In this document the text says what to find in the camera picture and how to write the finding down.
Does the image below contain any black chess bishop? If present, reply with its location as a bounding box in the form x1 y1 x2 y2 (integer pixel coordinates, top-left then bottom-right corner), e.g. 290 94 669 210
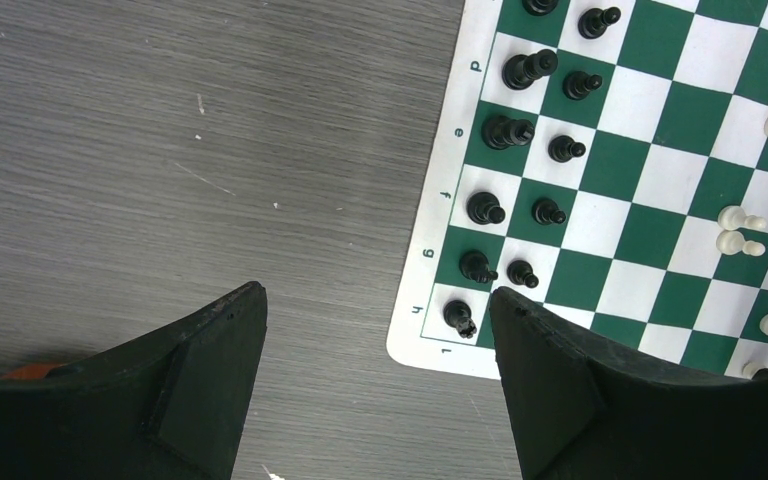
466 191 506 225
522 0 559 17

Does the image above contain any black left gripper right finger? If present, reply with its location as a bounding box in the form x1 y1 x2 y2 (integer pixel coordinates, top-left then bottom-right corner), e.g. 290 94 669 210
489 287 768 479

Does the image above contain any orange cloth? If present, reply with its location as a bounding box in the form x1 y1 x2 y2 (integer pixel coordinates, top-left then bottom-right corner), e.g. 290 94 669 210
0 363 64 380

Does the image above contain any black chess rook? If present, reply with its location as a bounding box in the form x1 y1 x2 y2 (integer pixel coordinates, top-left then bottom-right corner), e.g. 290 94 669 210
443 300 477 339

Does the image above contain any green white chess board mat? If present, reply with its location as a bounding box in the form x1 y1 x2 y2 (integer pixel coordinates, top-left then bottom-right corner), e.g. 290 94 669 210
386 1 768 379

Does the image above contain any black chess knight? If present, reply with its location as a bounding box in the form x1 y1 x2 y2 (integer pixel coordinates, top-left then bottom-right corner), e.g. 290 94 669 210
459 250 498 284

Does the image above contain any black chess king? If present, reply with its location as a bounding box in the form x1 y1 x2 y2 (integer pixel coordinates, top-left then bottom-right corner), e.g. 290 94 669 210
481 115 535 150

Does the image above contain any black chess queen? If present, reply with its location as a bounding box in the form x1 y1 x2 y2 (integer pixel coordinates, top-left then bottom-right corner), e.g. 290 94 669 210
502 49 558 91

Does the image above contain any black chess pawn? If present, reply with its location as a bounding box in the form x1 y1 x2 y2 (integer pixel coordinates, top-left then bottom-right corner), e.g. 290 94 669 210
506 259 539 289
532 198 567 225
577 7 622 40
548 135 586 163
562 70 603 101

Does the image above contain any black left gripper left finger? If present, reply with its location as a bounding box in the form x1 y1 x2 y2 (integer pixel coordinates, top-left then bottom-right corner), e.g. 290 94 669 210
0 282 268 479

